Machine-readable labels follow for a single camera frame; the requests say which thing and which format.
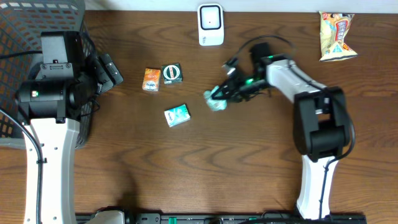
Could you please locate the dark grey plastic basket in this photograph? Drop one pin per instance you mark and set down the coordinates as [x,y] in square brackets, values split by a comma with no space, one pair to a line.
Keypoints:
[22,22]

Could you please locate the orange tissue pack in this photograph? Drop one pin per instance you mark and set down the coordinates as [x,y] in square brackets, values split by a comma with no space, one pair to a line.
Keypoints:
[151,80]

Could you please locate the mint green snack pouch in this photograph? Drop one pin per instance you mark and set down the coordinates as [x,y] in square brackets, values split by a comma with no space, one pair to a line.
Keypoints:
[214,105]

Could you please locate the white barcode scanner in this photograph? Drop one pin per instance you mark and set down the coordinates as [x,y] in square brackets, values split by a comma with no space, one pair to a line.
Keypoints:
[210,24]

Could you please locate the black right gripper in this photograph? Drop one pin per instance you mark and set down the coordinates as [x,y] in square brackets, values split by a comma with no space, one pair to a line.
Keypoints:
[233,91]

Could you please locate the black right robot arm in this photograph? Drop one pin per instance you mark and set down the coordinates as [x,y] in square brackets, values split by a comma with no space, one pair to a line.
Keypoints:
[323,131]

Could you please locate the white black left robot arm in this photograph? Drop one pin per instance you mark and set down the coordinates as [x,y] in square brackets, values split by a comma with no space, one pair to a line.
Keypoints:
[52,105]

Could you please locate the green tissue pack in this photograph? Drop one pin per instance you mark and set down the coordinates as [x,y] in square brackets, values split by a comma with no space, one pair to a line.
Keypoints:
[177,115]

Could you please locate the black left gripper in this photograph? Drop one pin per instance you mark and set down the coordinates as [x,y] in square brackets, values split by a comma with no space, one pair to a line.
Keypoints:
[104,73]

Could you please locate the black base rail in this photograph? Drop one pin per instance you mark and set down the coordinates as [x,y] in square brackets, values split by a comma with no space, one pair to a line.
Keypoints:
[156,218]

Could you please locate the round green white item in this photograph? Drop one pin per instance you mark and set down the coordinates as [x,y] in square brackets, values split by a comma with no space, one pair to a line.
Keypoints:
[172,73]

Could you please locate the yellow white snack bag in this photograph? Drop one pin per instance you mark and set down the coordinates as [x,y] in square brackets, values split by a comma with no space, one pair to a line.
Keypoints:
[333,30]

